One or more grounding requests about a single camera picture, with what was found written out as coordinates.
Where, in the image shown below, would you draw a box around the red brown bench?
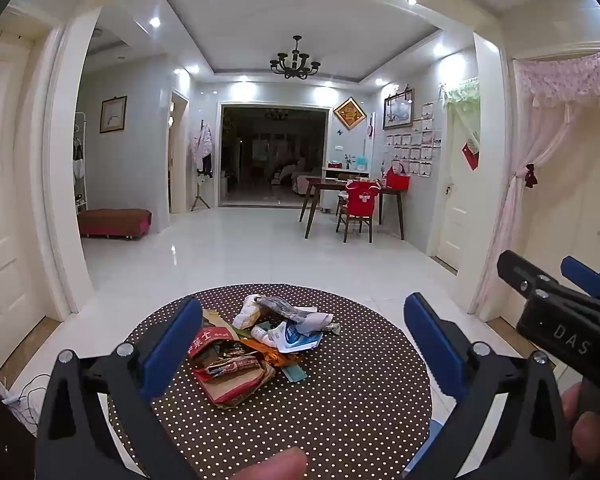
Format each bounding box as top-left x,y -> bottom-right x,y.
77,208 -> 152,240

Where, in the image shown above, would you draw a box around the white crumpled wrapper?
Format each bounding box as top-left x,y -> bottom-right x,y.
295,310 -> 335,336

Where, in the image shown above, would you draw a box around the red bag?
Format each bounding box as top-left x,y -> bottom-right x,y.
384,162 -> 412,192

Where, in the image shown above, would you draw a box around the white panel door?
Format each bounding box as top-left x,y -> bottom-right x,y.
0,40 -> 48,376

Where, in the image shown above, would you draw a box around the chair with red cover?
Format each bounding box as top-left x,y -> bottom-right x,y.
336,180 -> 381,245

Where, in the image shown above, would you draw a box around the orange white wrapper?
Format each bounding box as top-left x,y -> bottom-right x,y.
232,295 -> 271,330

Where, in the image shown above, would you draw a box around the white door with red paper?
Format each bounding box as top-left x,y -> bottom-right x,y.
436,102 -> 481,271

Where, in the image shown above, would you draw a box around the black chandelier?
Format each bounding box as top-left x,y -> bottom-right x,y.
269,35 -> 322,81

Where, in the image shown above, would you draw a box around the red paper door decoration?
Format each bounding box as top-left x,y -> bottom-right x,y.
461,132 -> 481,172

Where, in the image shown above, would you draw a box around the person's right hand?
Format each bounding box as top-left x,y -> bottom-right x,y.
561,382 -> 600,468

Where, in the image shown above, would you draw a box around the tan paper packet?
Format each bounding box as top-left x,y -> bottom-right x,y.
202,308 -> 238,341

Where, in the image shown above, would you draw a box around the wall of paper certificates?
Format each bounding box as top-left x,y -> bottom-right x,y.
382,100 -> 443,178

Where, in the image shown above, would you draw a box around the pink jacket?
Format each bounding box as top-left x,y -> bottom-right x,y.
189,121 -> 215,178

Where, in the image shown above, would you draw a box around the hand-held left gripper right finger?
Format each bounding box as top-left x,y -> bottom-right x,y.
404,292 -> 573,480

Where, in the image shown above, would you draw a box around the orange foil wrapper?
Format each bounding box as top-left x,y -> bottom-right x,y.
240,337 -> 306,368

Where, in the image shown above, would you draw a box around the wooden dining table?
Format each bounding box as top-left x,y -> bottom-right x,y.
299,176 -> 406,241

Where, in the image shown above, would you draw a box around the person's left hand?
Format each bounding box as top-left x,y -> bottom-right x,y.
240,447 -> 308,480

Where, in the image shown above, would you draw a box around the wooden tripod stand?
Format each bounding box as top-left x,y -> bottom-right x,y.
190,175 -> 212,211

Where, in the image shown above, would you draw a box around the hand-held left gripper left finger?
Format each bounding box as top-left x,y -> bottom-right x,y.
34,296 -> 203,480

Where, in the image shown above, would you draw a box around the round table polka dot cloth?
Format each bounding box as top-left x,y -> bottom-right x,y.
107,284 -> 433,480

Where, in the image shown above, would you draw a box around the green valance curtain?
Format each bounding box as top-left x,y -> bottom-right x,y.
440,77 -> 481,107

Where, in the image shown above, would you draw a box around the pink lace curtain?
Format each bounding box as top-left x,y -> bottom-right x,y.
472,52 -> 600,313

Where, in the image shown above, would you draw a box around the framed landscape painting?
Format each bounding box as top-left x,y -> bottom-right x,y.
382,87 -> 415,131

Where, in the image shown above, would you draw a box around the red diamond wall hanging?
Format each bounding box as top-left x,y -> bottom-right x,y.
332,97 -> 368,132

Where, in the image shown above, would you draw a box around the brown cardboard packet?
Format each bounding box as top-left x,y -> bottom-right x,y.
200,360 -> 277,408

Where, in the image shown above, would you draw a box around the dark sliding glass door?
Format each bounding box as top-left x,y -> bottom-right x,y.
220,104 -> 331,208

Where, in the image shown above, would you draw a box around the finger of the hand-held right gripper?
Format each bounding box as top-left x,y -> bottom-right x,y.
496,250 -> 566,306
560,256 -> 600,307

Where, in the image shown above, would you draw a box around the white sideboard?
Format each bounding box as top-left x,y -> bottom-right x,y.
321,165 -> 376,211

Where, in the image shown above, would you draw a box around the floor cables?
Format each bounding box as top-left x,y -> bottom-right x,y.
0,372 -> 48,431

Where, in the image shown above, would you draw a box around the small framed picture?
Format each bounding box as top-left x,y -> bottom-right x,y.
99,95 -> 128,135

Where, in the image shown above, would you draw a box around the grey crumpled wrapper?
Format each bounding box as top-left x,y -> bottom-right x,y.
257,296 -> 306,323

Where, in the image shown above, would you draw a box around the white blue packet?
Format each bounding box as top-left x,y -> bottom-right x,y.
252,322 -> 323,356

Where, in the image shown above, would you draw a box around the red brown snack packet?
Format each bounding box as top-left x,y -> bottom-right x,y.
192,352 -> 261,378

